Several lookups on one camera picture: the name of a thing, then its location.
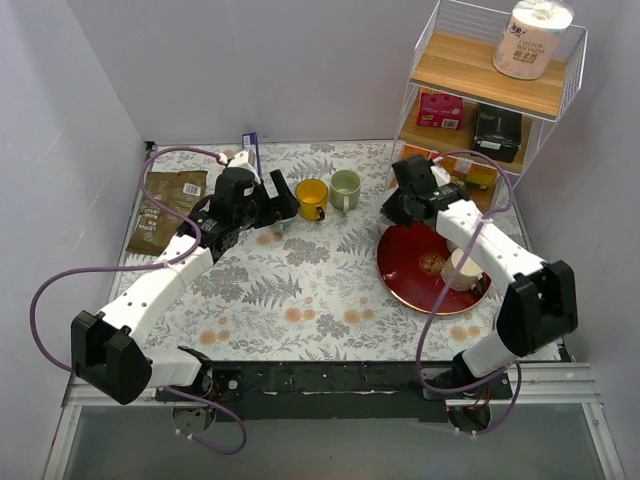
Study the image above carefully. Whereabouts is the yellow enamel mug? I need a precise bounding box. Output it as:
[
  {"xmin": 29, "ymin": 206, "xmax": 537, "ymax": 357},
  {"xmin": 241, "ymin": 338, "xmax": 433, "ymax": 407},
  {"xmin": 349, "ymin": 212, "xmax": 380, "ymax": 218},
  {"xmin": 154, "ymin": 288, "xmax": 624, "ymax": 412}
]
[{"xmin": 295, "ymin": 179, "xmax": 329, "ymax": 221}]

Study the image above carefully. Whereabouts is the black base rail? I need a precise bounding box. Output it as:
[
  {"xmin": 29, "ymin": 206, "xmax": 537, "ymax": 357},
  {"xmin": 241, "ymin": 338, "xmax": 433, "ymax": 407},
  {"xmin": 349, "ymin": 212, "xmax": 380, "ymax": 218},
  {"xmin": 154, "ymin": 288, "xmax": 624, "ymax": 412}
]
[{"xmin": 149, "ymin": 360, "xmax": 511, "ymax": 424}]

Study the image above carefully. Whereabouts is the brown coffee bag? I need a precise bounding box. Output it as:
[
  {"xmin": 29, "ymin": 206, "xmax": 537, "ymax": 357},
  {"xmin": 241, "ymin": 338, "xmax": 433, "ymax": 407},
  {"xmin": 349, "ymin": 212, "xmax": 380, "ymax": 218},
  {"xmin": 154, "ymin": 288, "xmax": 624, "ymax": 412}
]
[{"xmin": 127, "ymin": 171, "xmax": 207, "ymax": 256}]

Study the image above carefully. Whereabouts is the teal mug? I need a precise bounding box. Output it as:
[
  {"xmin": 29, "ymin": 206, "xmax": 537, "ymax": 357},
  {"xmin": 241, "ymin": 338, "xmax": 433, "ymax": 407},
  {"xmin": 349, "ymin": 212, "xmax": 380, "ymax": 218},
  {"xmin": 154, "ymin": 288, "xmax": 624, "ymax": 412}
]
[{"xmin": 275, "ymin": 217, "xmax": 295, "ymax": 233}]

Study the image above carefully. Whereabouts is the white wire shelf rack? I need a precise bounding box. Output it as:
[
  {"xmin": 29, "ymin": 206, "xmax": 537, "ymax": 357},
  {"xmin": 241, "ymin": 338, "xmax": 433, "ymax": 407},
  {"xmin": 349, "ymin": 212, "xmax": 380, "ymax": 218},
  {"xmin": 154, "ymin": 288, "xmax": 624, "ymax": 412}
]
[{"xmin": 391, "ymin": 1, "xmax": 588, "ymax": 183}]

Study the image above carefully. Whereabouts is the light green mug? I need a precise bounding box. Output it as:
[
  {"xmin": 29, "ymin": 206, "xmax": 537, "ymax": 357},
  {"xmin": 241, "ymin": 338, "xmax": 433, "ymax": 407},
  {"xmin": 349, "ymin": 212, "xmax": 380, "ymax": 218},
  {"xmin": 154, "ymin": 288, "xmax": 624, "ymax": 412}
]
[{"xmin": 329, "ymin": 170, "xmax": 361, "ymax": 214}]

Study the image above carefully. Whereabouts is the beige ribbed mug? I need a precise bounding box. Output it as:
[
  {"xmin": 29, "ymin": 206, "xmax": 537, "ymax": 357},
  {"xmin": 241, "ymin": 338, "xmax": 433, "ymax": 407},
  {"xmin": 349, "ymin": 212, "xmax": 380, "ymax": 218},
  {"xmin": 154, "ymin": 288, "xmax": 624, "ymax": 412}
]
[{"xmin": 440, "ymin": 248, "xmax": 484, "ymax": 292}]

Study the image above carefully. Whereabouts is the floral table mat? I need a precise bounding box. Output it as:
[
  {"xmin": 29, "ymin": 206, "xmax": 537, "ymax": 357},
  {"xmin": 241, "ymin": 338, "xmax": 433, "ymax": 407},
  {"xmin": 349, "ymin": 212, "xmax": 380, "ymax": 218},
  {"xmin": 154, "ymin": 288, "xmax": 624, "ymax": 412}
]
[{"xmin": 145, "ymin": 142, "xmax": 501, "ymax": 361}]

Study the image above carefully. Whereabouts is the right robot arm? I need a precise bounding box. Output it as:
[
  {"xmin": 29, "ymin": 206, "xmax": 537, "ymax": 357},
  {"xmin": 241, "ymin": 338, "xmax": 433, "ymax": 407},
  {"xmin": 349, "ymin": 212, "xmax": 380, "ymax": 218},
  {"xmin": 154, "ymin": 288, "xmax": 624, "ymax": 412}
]
[{"xmin": 381, "ymin": 155, "xmax": 578, "ymax": 398}]

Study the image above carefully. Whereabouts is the aluminium frame rail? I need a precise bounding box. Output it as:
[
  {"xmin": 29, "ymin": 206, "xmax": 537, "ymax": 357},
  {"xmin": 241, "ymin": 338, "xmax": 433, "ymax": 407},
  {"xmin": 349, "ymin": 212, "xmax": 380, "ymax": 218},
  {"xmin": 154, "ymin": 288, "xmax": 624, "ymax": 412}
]
[{"xmin": 45, "ymin": 363, "xmax": 624, "ymax": 479}]

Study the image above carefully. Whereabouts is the toilet paper roll on shelf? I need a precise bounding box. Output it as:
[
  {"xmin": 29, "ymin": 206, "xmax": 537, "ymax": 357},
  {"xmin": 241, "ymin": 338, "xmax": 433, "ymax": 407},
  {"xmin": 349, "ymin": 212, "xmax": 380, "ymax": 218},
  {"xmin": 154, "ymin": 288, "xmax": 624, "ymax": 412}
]
[{"xmin": 492, "ymin": 0, "xmax": 574, "ymax": 80}]

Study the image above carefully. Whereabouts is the white footed cup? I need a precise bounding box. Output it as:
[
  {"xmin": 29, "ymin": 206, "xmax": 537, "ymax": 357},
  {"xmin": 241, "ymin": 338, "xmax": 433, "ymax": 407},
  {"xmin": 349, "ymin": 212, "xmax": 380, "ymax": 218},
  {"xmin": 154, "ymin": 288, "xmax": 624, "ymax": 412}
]
[{"xmin": 446, "ymin": 240, "xmax": 459, "ymax": 253}]

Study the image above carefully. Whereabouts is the orange sponge pack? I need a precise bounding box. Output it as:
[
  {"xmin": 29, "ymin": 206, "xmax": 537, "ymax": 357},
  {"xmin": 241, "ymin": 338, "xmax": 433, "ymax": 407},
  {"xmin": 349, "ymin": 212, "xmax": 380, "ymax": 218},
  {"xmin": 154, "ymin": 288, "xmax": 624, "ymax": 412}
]
[
  {"xmin": 450, "ymin": 164, "xmax": 498, "ymax": 191},
  {"xmin": 401, "ymin": 145, "xmax": 431, "ymax": 159}
]

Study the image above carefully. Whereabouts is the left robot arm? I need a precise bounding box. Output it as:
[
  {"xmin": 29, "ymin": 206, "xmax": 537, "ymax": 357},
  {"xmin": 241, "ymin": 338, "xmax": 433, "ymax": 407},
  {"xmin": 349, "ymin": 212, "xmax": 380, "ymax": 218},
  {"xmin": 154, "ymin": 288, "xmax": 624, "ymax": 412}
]
[{"xmin": 71, "ymin": 150, "xmax": 299, "ymax": 405}]

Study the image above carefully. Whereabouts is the orange pink box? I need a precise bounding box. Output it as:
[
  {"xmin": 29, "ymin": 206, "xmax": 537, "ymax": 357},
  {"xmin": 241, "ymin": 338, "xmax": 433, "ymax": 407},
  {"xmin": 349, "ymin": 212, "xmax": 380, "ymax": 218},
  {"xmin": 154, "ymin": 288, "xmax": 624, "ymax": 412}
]
[{"xmin": 416, "ymin": 90, "xmax": 464, "ymax": 130}]

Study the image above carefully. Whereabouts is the purple foil box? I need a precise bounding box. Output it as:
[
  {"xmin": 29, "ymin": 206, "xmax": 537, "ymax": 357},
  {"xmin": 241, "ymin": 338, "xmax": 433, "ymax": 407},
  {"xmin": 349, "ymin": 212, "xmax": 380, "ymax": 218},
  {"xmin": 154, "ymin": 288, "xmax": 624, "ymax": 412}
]
[{"xmin": 241, "ymin": 132, "xmax": 262, "ymax": 177}]

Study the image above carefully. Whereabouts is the red round tray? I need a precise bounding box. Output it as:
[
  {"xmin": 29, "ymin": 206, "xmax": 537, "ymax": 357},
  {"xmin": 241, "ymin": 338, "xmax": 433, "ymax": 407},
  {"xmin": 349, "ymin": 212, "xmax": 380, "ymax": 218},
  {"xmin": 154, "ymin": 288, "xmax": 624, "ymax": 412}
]
[{"xmin": 377, "ymin": 222, "xmax": 492, "ymax": 316}]

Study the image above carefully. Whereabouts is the orange sponge pack lower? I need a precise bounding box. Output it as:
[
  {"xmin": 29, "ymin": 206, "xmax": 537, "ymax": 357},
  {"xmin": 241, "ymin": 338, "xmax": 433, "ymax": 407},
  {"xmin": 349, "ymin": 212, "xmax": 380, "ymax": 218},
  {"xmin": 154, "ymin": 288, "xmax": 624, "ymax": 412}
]
[{"xmin": 401, "ymin": 145, "xmax": 431, "ymax": 159}]

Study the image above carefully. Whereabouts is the black box on shelf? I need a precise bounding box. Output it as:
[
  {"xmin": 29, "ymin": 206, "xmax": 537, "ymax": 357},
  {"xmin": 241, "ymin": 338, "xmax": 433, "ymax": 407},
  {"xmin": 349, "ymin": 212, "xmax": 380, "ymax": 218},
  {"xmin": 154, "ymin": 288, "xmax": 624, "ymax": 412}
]
[{"xmin": 472, "ymin": 104, "xmax": 522, "ymax": 163}]

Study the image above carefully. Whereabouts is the orange sponge pack upper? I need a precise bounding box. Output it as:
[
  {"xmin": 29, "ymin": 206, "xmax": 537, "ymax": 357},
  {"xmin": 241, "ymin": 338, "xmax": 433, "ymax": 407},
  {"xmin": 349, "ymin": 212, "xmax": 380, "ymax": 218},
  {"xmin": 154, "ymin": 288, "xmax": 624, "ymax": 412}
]
[{"xmin": 450, "ymin": 164, "xmax": 498, "ymax": 191}]

